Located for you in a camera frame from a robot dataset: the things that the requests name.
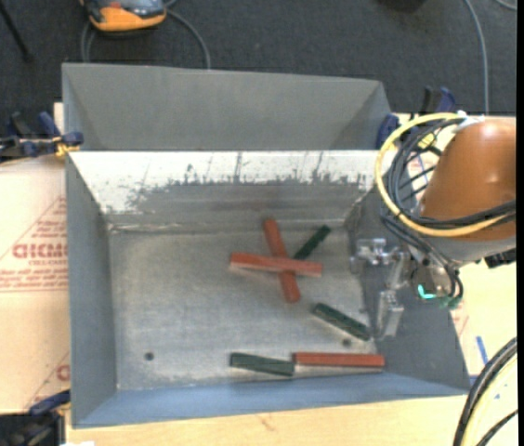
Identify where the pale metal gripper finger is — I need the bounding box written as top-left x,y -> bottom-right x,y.
372,289 -> 405,342
348,237 -> 403,279

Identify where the dark green flat block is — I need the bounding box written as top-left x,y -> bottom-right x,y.
293,224 -> 333,261
229,351 -> 296,377
310,302 -> 373,342

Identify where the red-brown flat block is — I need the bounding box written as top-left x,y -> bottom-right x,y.
291,351 -> 386,374
262,218 -> 302,304
228,252 -> 325,279

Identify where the grey metal bin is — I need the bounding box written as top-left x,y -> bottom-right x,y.
60,61 -> 473,430

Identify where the brown cardboard board red print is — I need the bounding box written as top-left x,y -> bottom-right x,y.
0,163 -> 72,418

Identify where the black cylinder on white bracket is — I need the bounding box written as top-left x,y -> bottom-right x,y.
483,247 -> 517,269

